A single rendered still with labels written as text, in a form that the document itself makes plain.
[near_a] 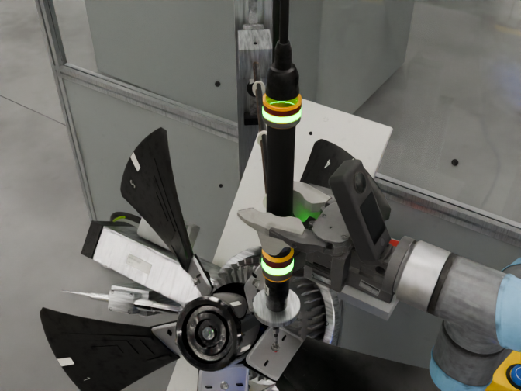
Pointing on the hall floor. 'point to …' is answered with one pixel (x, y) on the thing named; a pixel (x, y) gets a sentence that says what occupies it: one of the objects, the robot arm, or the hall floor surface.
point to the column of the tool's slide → (249, 134)
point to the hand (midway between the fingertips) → (260, 195)
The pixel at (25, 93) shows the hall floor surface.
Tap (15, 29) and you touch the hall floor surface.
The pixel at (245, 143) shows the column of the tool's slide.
